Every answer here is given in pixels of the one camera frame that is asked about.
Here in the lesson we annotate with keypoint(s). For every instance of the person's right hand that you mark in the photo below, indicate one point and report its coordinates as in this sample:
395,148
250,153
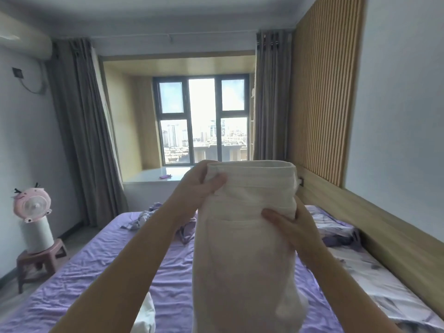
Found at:
298,235

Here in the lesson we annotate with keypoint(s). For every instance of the person's left hand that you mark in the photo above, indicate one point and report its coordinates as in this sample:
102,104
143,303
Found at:
194,190

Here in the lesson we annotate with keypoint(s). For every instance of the white jeans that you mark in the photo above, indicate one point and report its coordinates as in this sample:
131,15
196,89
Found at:
242,267

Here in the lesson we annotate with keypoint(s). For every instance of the white t-shirt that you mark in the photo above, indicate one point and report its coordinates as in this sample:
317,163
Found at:
145,315

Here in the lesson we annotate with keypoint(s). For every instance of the purple sheet bed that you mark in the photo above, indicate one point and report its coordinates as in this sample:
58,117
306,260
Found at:
69,294

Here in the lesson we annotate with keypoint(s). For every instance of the person's left forearm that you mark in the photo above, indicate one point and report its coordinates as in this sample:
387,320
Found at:
131,273

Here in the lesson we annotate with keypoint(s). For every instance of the small purple item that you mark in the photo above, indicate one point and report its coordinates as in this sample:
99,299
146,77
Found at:
165,176

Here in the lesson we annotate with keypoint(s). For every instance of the floral pillow purple trim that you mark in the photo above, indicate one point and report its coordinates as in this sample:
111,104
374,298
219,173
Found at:
381,284
333,228

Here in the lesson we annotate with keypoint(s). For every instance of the crumpled purple grey quilt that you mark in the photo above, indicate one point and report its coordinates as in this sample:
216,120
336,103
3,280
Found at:
187,232

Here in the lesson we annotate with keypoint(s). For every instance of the white bay window sill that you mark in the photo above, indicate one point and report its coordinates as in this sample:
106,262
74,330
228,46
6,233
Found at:
149,175

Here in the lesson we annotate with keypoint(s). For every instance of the dark framed window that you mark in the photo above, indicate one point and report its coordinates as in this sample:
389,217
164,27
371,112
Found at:
201,117

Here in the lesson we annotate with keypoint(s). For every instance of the grey curtain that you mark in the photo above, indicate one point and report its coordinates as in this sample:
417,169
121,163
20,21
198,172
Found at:
83,135
272,100

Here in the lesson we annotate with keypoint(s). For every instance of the pink fan white base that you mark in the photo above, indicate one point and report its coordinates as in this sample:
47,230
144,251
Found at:
34,218

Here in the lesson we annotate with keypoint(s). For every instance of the brown plastic stool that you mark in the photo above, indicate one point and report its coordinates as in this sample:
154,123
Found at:
41,256

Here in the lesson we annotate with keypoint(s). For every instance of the black air conditioner socket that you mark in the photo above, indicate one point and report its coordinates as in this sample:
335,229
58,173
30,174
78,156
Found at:
18,73

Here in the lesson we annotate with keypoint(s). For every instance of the white air conditioner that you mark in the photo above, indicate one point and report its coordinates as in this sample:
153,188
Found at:
24,38

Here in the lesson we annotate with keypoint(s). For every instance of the slatted wooden wall panel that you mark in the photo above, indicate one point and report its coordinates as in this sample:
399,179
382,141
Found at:
322,93

